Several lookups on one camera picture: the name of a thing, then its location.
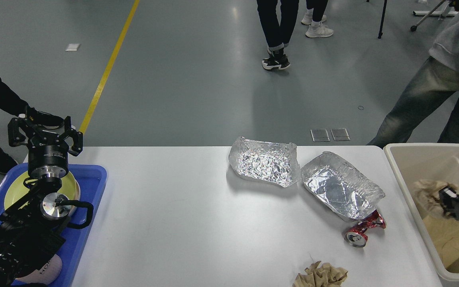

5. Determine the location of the crumpled foil sheet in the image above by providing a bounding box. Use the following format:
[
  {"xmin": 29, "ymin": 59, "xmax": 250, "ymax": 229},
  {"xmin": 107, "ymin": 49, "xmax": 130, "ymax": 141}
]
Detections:
[
  {"xmin": 301, "ymin": 151, "xmax": 386, "ymax": 222},
  {"xmin": 228, "ymin": 137, "xmax": 301, "ymax": 187}
]

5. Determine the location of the brown paper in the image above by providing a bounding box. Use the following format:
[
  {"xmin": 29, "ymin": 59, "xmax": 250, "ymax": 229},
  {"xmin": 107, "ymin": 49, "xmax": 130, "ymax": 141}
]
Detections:
[
  {"xmin": 292, "ymin": 261, "xmax": 348, "ymax": 287},
  {"xmin": 413, "ymin": 180, "xmax": 458, "ymax": 219}
]

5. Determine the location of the brown paper bag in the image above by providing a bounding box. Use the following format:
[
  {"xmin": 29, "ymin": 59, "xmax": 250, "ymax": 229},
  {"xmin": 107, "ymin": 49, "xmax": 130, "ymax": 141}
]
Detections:
[{"xmin": 423, "ymin": 216, "xmax": 459, "ymax": 267}]

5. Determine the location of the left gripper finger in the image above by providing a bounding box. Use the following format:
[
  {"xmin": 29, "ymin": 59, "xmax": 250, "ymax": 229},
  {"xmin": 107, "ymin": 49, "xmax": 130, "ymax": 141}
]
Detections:
[
  {"xmin": 54, "ymin": 116, "xmax": 83, "ymax": 156},
  {"xmin": 8, "ymin": 106, "xmax": 45, "ymax": 148}
]

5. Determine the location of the blue plastic tray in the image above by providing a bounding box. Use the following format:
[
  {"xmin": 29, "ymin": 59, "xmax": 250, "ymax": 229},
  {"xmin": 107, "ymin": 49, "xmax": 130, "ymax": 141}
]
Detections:
[{"xmin": 0, "ymin": 163, "xmax": 107, "ymax": 287}]

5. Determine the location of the metal floor plate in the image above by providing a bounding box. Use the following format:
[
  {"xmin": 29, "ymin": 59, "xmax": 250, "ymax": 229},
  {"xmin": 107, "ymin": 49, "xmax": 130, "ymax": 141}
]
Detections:
[
  {"xmin": 330, "ymin": 128, "xmax": 351, "ymax": 141},
  {"xmin": 311, "ymin": 128, "xmax": 330, "ymax": 142}
]

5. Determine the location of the crumpled foil sheet right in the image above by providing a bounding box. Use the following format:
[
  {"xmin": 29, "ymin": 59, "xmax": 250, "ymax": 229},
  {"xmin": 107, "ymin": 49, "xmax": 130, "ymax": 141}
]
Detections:
[{"xmin": 301, "ymin": 151, "xmax": 386, "ymax": 222}]

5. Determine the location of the beige plastic bin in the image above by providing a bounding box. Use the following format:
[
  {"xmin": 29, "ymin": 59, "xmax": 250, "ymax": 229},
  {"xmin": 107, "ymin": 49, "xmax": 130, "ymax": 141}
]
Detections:
[{"xmin": 384, "ymin": 143, "xmax": 459, "ymax": 286}]

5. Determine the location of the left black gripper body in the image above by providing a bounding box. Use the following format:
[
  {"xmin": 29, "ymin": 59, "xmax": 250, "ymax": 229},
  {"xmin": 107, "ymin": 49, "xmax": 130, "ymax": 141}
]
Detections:
[{"xmin": 28, "ymin": 140, "xmax": 69, "ymax": 179}]

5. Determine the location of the yellow plate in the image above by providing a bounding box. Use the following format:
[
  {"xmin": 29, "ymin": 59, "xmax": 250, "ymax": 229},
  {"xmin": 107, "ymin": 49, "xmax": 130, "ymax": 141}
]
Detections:
[{"xmin": 4, "ymin": 171, "xmax": 75, "ymax": 220}]

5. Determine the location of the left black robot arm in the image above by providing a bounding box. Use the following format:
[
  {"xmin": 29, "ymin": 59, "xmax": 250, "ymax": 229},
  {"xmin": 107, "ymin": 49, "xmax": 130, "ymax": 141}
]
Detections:
[{"xmin": 0, "ymin": 112, "xmax": 94, "ymax": 287}]

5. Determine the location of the person in black sneakers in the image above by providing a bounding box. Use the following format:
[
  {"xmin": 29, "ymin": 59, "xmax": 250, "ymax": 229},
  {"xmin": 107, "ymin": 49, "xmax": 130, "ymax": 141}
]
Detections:
[{"xmin": 257, "ymin": 0, "xmax": 299, "ymax": 71}]

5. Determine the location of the crumpled foil sheet left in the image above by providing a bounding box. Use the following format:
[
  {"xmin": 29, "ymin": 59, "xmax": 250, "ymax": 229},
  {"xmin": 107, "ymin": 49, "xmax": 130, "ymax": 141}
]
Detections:
[{"xmin": 228, "ymin": 137, "xmax": 301, "ymax": 187}]

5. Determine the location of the crushed red can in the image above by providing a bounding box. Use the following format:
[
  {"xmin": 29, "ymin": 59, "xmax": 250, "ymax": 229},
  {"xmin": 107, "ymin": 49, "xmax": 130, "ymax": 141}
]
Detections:
[{"xmin": 343, "ymin": 210, "xmax": 386, "ymax": 248}]

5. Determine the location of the person in white sneakers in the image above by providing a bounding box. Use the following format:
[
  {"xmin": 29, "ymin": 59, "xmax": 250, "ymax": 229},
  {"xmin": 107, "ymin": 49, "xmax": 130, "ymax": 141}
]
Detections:
[{"xmin": 301, "ymin": 0, "xmax": 334, "ymax": 38}]

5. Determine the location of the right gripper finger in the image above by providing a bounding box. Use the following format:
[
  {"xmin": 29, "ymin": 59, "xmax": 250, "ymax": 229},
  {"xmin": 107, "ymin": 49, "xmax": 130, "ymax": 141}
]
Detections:
[{"xmin": 439, "ymin": 185, "xmax": 459, "ymax": 218}]

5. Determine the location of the pink mug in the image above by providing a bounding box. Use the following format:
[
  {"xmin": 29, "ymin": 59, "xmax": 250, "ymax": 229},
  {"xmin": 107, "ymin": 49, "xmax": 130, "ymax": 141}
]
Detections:
[{"xmin": 16, "ymin": 254, "xmax": 63, "ymax": 285}]

